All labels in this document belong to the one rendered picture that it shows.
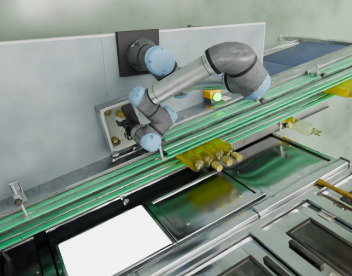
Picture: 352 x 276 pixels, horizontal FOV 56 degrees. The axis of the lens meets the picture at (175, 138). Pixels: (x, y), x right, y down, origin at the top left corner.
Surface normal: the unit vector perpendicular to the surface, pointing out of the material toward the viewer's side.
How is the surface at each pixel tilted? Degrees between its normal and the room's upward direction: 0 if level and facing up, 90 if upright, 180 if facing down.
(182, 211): 90
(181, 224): 90
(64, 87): 0
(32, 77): 0
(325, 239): 90
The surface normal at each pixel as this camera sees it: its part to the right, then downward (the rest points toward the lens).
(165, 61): 0.37, 0.26
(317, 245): -0.18, -0.87
